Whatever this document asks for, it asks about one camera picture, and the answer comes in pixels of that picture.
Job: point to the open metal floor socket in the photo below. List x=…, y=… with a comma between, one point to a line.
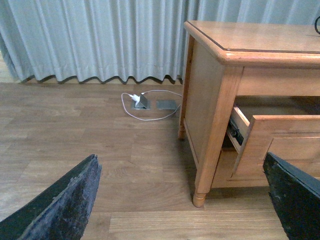
x=143, y=104

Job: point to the wooden drawer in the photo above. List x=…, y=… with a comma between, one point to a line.
x=223, y=174
x=293, y=138

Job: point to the closed metal floor socket cover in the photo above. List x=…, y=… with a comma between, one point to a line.
x=166, y=104

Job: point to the black drawer slide rail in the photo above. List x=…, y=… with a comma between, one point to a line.
x=235, y=131

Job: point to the light green curtain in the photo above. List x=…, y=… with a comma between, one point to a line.
x=123, y=39

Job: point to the white charger plug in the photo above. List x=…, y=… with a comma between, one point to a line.
x=135, y=98

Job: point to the wooden nightstand cabinet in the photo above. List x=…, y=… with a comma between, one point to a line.
x=264, y=69

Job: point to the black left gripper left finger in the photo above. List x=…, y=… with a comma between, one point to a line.
x=62, y=211

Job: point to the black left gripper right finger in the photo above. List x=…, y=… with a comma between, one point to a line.
x=295, y=196

